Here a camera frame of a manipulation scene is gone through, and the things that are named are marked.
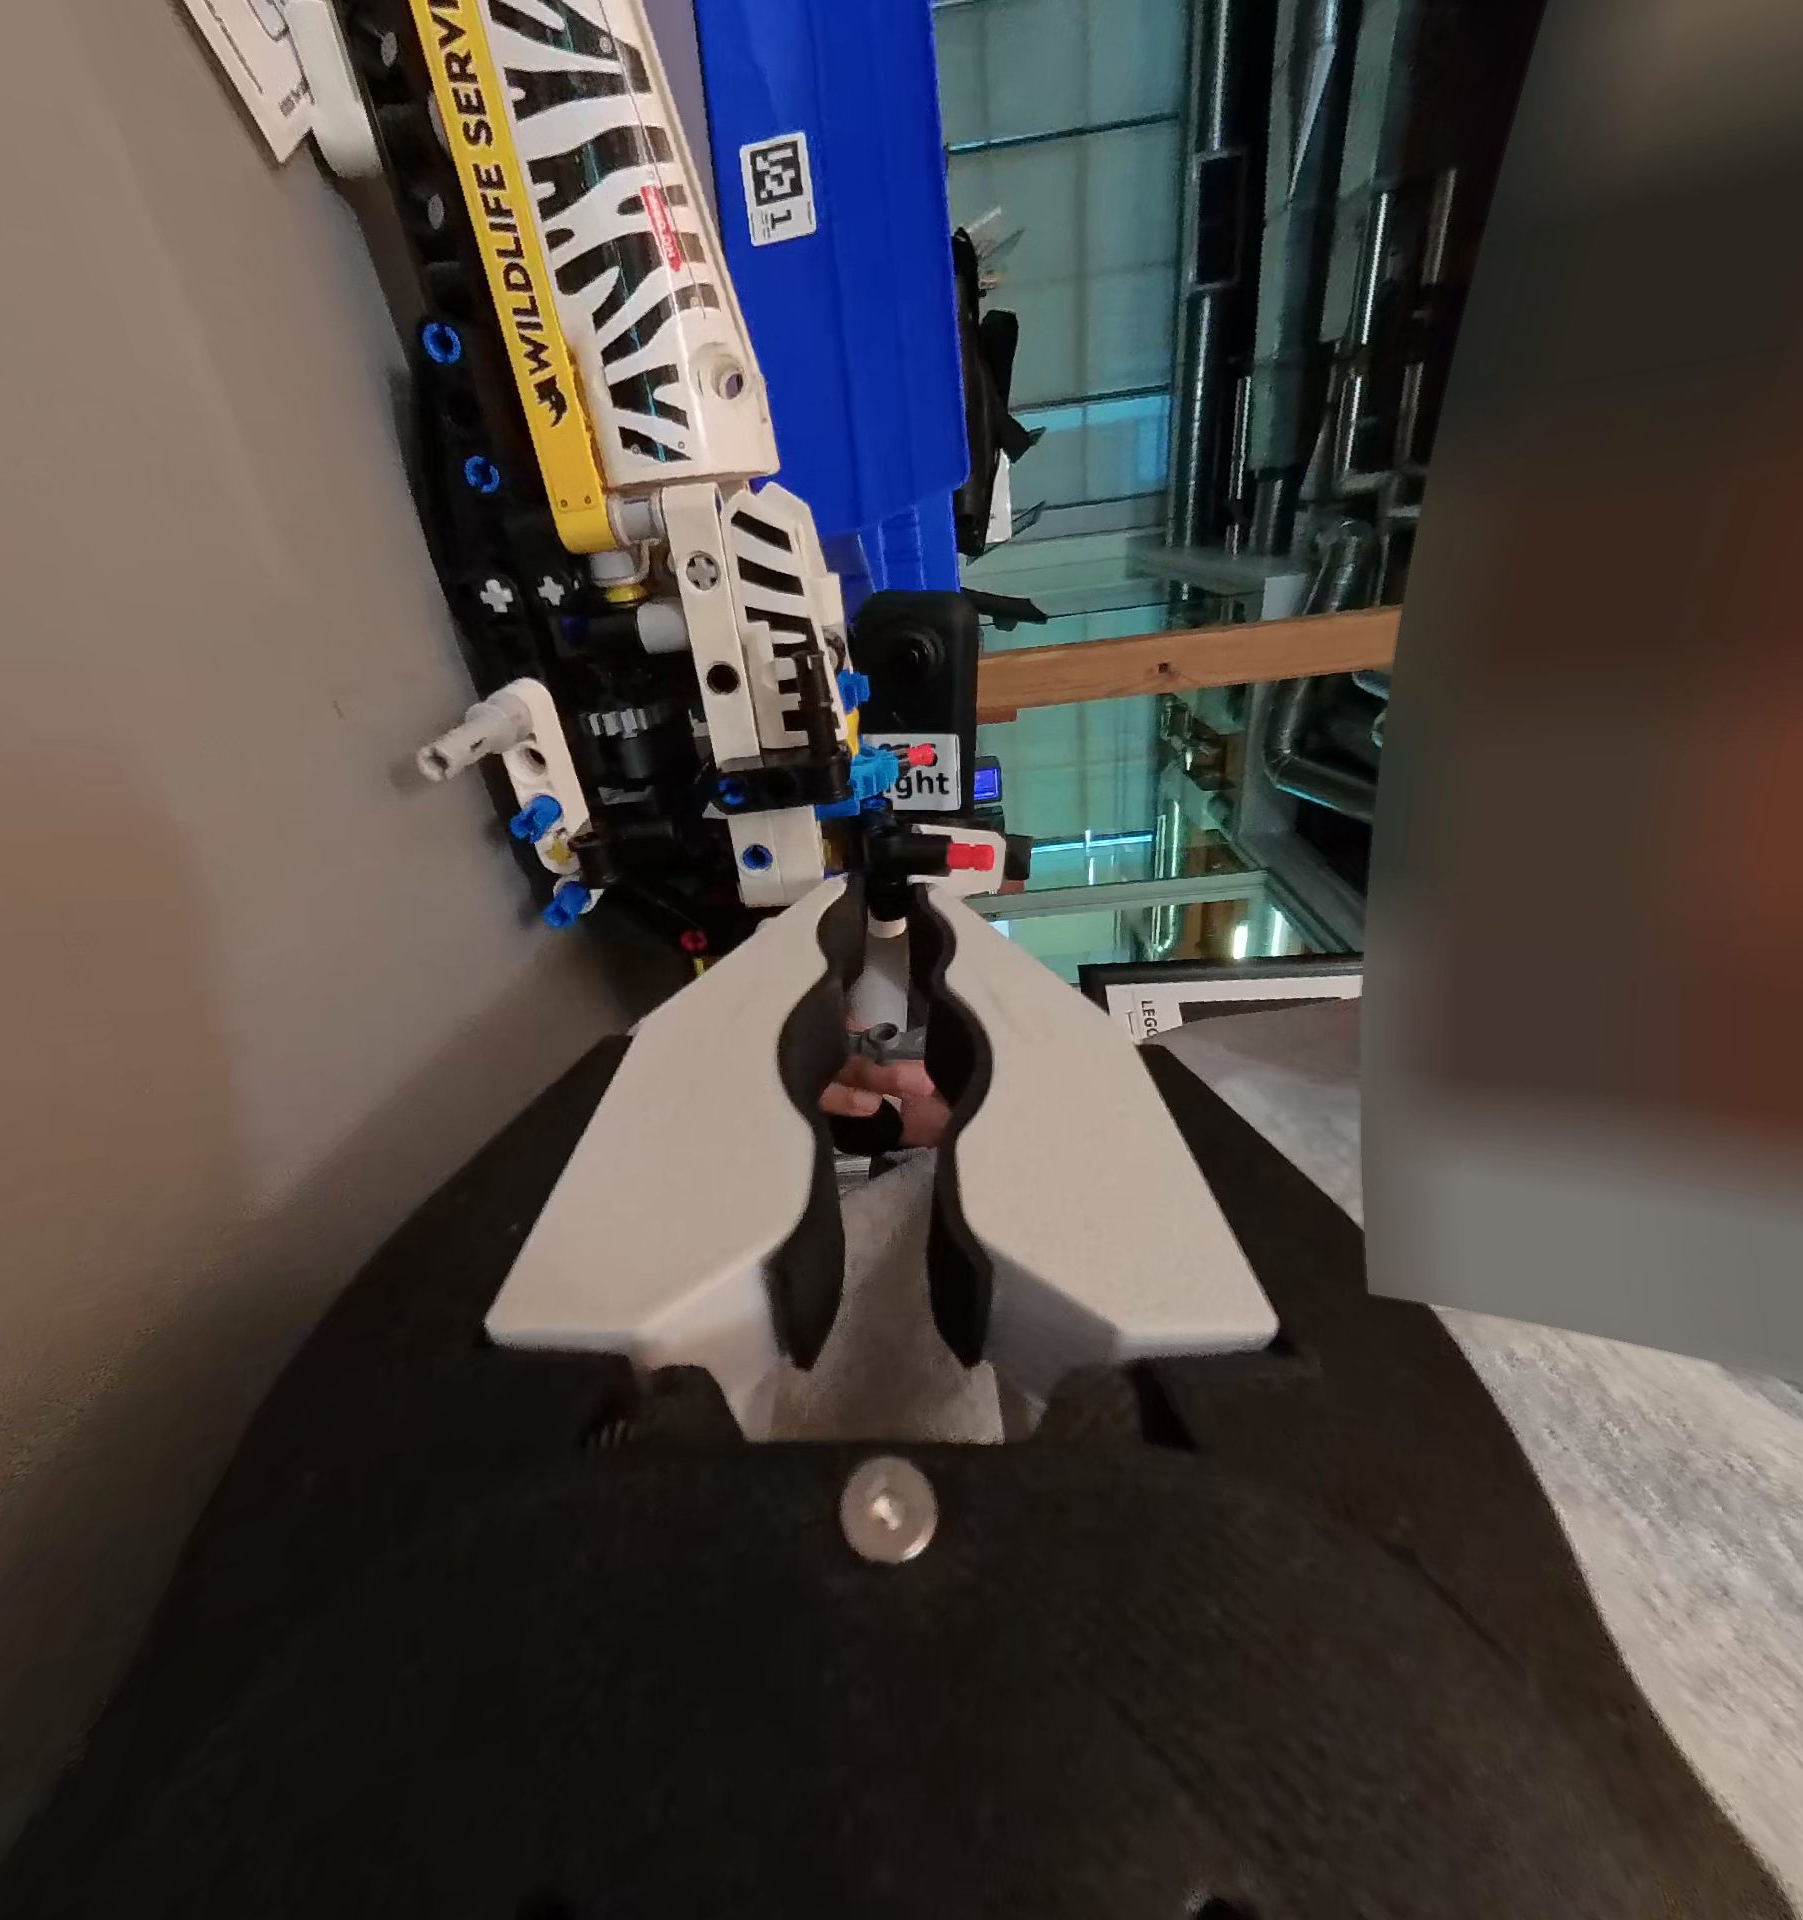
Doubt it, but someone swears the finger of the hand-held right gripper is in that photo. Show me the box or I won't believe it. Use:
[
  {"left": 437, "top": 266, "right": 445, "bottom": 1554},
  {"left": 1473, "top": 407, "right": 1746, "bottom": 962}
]
[{"left": 914, "top": 824, "right": 1014, "bottom": 907}]

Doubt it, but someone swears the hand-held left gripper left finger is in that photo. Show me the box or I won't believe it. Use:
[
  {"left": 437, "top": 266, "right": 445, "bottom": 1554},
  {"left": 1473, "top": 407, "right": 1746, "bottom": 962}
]
[{"left": 484, "top": 881, "right": 854, "bottom": 1370}]

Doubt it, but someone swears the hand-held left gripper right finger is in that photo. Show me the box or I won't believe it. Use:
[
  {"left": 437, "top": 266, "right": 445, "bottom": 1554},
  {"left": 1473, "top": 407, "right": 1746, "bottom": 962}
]
[{"left": 918, "top": 881, "right": 1281, "bottom": 1370}]

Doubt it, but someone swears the zebra striped lego helicopter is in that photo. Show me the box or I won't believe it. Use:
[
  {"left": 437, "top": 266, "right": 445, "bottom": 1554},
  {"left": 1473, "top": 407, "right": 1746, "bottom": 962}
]
[{"left": 292, "top": 0, "right": 995, "bottom": 1083}]

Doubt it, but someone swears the person's right hand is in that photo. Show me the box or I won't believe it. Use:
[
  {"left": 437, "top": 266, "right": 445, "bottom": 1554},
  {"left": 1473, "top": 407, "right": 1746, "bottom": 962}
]
[{"left": 823, "top": 1059, "right": 953, "bottom": 1153}]

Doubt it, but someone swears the black bordered printed sheet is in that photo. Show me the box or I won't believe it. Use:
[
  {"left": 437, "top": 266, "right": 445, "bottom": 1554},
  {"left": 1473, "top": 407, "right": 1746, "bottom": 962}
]
[{"left": 1077, "top": 953, "right": 1365, "bottom": 1056}]

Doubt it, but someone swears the wooden beam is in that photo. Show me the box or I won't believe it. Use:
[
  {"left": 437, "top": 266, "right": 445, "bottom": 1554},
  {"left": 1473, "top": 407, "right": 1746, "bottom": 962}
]
[{"left": 976, "top": 607, "right": 1405, "bottom": 722}]

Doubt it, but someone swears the blue plastic bin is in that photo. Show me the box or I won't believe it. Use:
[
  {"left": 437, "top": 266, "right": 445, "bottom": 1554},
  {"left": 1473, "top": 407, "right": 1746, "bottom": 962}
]
[{"left": 692, "top": 0, "right": 974, "bottom": 641}]

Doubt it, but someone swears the zebra striped sticker sheet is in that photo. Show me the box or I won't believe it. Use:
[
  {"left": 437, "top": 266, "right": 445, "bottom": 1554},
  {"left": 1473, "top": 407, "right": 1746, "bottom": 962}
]
[{"left": 181, "top": 0, "right": 314, "bottom": 163}]

